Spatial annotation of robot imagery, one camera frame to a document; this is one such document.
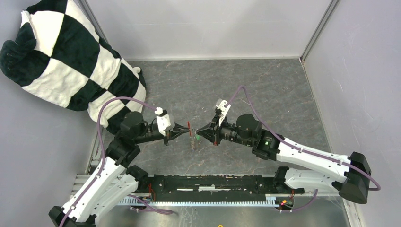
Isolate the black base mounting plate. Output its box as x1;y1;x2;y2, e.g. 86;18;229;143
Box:
135;175;305;202

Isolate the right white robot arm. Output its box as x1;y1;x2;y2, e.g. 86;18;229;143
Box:
196;114;371;204

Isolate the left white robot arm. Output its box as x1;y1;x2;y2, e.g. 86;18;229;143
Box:
49;111;190;227

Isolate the metal key holder red handle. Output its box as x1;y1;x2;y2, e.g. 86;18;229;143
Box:
187;121;196;151

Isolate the slotted grey cable duct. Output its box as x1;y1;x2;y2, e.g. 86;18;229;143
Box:
119;194;276;208

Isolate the checkered black white plush cloth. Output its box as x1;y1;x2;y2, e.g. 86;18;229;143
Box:
0;0;147;134

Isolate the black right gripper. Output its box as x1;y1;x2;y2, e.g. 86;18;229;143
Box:
197;113;253;147

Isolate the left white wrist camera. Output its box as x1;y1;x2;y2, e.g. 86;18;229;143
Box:
154;107;175;137

